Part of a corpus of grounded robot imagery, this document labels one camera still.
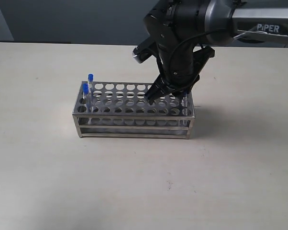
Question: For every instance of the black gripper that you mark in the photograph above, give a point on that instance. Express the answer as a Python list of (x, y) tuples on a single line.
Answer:
[(182, 50)]

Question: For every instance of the blue-capped test tube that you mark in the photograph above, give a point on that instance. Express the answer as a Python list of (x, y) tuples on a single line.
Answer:
[(90, 85), (86, 96), (184, 103)]

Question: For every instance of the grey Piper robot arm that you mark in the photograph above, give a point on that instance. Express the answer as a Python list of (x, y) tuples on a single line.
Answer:
[(230, 20)]

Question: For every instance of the stainless steel test tube rack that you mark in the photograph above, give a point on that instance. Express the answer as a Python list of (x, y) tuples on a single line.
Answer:
[(121, 111)]

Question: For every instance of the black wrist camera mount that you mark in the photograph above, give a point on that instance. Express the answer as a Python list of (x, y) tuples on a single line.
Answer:
[(144, 50)]

